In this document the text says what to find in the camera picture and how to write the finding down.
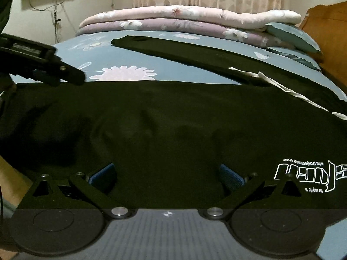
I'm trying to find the black wall cable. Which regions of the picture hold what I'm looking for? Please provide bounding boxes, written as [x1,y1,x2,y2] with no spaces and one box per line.
[28,0,67,37]

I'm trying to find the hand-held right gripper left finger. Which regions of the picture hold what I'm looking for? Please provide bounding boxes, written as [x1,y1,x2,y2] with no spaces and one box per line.
[16,163,133,219]

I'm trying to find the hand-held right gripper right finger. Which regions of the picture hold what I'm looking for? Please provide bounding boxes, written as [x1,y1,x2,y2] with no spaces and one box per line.
[200,164,320,219]

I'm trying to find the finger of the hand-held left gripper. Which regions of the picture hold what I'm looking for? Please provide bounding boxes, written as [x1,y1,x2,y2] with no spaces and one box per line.
[0,34,86,86]

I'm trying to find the black printed t-shirt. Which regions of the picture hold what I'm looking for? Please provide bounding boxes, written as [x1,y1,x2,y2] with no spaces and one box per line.
[0,36,347,212]

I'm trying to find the wooden headboard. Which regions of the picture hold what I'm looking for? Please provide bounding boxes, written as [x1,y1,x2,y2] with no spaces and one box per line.
[298,1,347,87]

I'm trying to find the pink floral quilt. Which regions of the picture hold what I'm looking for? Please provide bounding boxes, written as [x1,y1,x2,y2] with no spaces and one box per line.
[79,5,302,30]

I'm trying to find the purple floral quilt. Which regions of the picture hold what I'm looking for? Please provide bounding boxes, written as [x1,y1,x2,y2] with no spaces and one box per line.
[75,19,296,49]

